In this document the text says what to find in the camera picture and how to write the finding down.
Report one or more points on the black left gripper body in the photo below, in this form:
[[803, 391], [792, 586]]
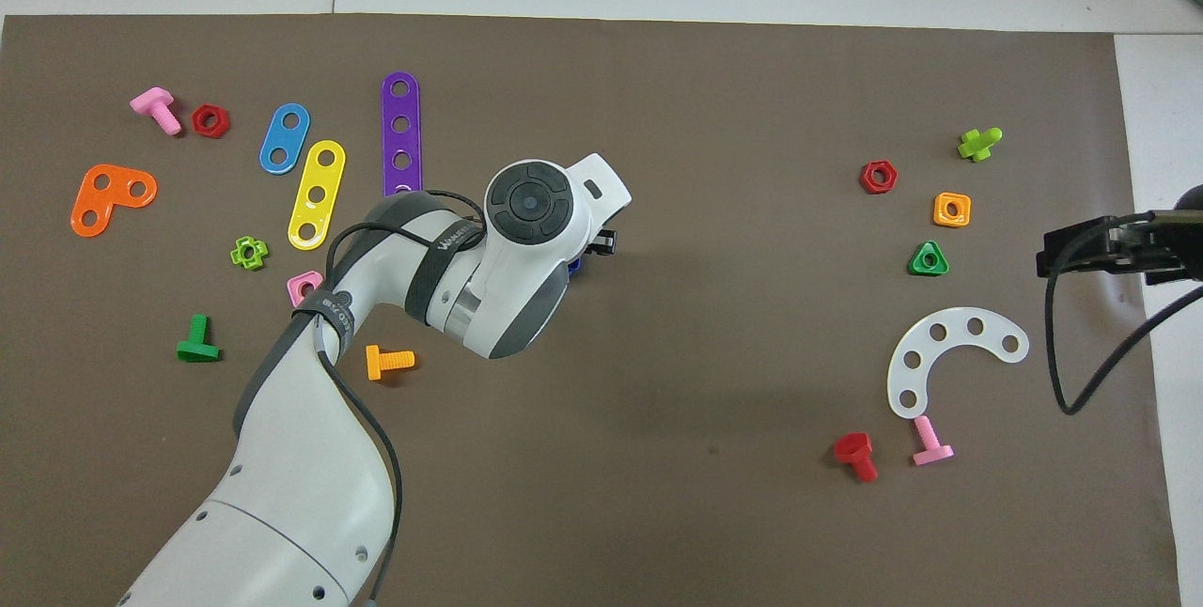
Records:
[[604, 241]]

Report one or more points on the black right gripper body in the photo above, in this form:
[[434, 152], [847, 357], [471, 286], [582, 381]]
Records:
[[1161, 250]]

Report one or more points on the blue square toy nut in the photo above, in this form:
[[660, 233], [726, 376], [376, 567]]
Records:
[[575, 266]]

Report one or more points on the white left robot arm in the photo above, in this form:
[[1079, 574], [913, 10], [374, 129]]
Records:
[[291, 457]]

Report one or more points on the orange square toy nut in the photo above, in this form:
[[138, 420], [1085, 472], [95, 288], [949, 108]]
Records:
[[940, 220]]

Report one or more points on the white curved perforated plate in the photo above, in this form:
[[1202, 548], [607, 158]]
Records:
[[956, 330]]

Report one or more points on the lime cross-head toy bolt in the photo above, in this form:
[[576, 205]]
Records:
[[977, 147]]

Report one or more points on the green triangle toy nut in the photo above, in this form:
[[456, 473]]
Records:
[[916, 269]]

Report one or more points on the red hexagon toy nut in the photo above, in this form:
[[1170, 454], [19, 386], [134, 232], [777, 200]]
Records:
[[224, 122], [891, 179]]

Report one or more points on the pink toy bolt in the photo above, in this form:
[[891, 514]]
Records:
[[930, 443], [153, 102]]

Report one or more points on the purple four-hole plate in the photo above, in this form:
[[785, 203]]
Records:
[[401, 108]]

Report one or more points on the orange toy bolt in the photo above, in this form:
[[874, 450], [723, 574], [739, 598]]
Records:
[[376, 363]]

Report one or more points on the yellow three-hole plate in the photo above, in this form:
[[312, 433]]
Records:
[[322, 177]]

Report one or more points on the brown table mat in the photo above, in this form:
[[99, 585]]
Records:
[[705, 513]]

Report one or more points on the red toy bolt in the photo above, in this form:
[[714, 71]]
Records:
[[853, 447]]

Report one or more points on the pink square toy nut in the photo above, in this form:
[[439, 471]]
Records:
[[293, 283]]

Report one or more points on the blue two-hole plate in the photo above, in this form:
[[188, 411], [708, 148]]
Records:
[[285, 138]]

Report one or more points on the lime flower toy nut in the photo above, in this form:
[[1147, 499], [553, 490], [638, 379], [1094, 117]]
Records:
[[260, 250]]

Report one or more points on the green toy bolt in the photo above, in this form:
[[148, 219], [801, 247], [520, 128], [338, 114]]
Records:
[[197, 344]]

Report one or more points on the orange L-shaped plate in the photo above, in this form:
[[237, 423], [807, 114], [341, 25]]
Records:
[[111, 203]]

